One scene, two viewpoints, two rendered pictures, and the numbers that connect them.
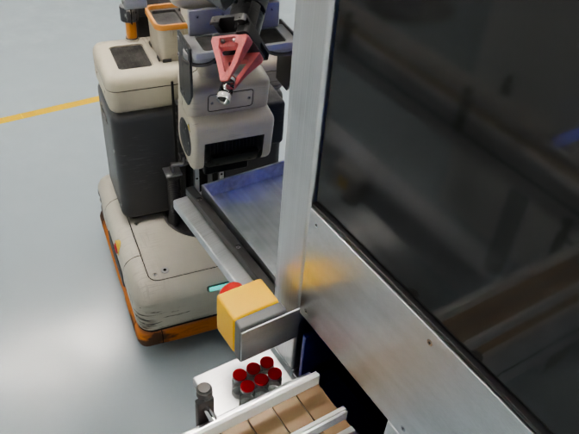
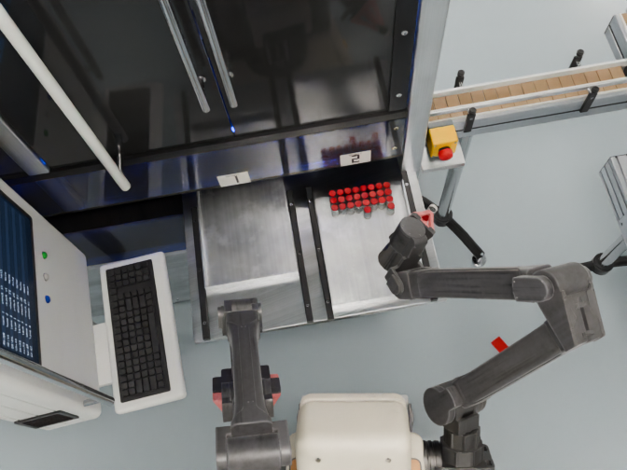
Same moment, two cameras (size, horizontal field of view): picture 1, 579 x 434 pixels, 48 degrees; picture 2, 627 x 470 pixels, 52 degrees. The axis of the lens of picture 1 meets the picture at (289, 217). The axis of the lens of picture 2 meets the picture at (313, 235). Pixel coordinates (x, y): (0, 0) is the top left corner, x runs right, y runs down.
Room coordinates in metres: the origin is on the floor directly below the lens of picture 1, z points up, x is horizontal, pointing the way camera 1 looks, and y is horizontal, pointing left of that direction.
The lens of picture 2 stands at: (1.58, 0.24, 2.57)
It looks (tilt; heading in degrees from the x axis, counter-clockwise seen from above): 67 degrees down; 216
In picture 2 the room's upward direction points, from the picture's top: 10 degrees counter-clockwise
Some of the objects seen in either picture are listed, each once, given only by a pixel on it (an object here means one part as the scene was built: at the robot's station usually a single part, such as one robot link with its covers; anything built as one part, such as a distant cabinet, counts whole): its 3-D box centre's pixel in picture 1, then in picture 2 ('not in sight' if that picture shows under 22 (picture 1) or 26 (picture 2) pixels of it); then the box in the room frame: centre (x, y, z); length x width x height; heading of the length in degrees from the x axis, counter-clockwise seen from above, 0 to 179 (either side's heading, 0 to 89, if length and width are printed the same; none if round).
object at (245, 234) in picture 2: not in sight; (244, 226); (1.05, -0.37, 0.90); 0.34 x 0.26 x 0.04; 35
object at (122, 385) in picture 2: not in sight; (136, 327); (1.43, -0.53, 0.82); 0.40 x 0.14 x 0.02; 40
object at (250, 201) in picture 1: (302, 222); (369, 241); (0.95, -0.03, 0.90); 0.34 x 0.26 x 0.04; 35
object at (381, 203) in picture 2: not in sight; (362, 206); (0.86, -0.09, 0.90); 0.18 x 0.02 x 0.05; 125
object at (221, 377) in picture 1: (252, 397); (438, 148); (0.57, 0.03, 0.87); 0.14 x 0.13 x 0.02; 35
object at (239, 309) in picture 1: (250, 318); (441, 139); (0.61, 0.04, 0.99); 0.08 x 0.07 x 0.07; 35
